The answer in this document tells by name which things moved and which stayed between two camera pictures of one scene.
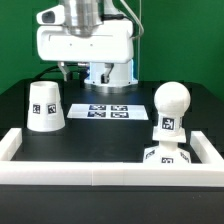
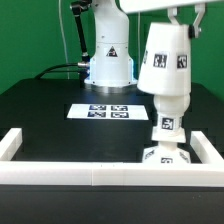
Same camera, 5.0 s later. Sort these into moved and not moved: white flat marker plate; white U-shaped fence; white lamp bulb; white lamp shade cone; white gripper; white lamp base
Moved: white lamp shade cone; white gripper
Not moved: white lamp base; white U-shaped fence; white lamp bulb; white flat marker plate
